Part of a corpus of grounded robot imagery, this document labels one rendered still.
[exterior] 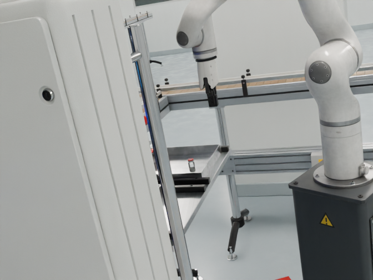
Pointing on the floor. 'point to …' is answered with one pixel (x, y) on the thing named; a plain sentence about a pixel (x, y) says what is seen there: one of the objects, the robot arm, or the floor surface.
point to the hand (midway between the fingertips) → (212, 100)
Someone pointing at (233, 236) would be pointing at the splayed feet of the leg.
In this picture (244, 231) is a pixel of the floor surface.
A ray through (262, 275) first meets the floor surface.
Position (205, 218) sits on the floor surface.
